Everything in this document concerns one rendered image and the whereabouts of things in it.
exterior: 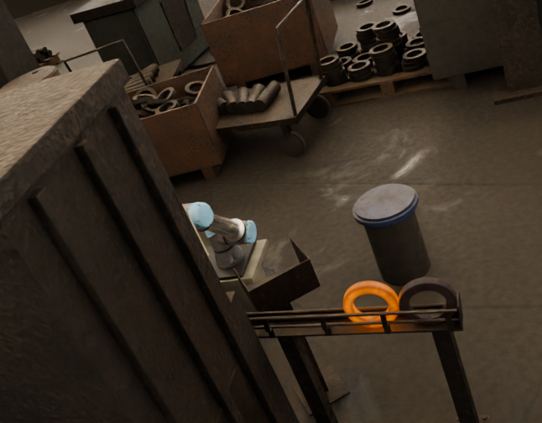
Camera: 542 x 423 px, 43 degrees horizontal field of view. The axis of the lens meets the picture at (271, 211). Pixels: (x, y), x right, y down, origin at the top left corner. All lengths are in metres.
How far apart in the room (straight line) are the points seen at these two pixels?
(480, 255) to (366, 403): 1.01
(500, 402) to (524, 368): 0.19
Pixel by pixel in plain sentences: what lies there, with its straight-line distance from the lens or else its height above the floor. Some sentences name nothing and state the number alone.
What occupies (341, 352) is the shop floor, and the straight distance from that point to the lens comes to 3.25.
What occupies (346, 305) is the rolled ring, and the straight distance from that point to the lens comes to 2.34.
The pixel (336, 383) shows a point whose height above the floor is 0.01.
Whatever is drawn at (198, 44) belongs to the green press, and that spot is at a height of 0.13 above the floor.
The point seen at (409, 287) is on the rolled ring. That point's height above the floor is 0.76.
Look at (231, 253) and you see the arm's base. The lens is 3.49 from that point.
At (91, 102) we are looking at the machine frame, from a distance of 1.76.
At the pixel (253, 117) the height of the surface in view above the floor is 0.33.
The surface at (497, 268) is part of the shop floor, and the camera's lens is 3.45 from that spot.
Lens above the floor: 2.19
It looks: 29 degrees down
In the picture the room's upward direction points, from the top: 23 degrees counter-clockwise
